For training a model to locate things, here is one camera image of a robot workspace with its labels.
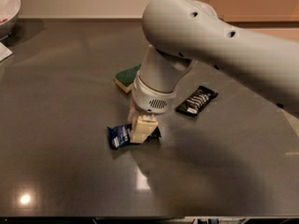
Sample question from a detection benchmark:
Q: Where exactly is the white bowl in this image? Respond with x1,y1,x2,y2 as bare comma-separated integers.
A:
0,0,21,40

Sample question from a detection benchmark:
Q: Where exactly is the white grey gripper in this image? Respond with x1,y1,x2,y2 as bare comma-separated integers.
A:
128,75,177,144

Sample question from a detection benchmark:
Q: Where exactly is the blue rxbar wrapper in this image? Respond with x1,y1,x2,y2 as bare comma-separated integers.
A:
107,124,161,149

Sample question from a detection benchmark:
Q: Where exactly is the white paper sheet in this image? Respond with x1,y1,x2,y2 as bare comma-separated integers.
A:
0,42,13,63

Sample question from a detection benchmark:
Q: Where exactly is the black rxbar wrapper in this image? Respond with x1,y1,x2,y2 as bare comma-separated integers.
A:
175,86,218,118

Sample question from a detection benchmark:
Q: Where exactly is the green and yellow sponge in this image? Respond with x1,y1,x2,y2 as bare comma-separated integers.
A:
114,64,141,93

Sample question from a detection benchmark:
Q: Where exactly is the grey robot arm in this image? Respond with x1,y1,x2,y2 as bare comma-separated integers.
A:
128,0,299,143

